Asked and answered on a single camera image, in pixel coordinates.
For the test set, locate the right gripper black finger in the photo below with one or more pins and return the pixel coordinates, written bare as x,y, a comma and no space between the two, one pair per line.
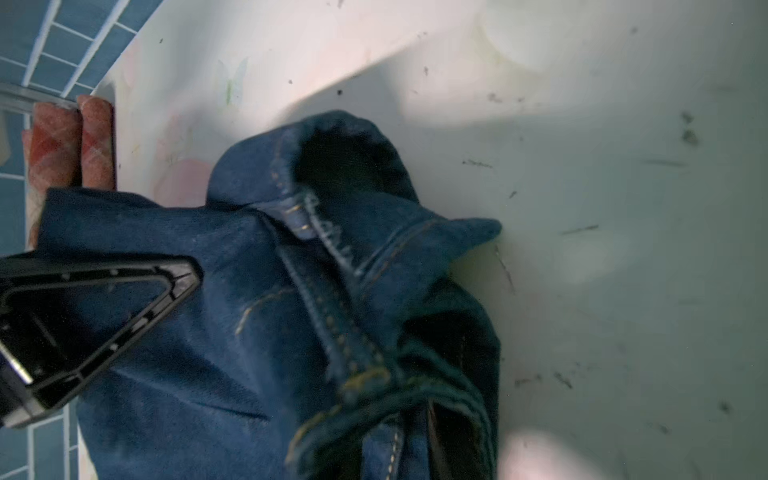
439,464

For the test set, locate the dark blue denim skirt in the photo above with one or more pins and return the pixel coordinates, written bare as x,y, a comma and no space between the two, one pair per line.
325,326

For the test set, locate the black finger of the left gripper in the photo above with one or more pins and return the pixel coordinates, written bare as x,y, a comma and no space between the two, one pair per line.
65,321

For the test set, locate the red plaid skirt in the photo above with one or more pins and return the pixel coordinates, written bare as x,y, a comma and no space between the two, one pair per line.
68,147

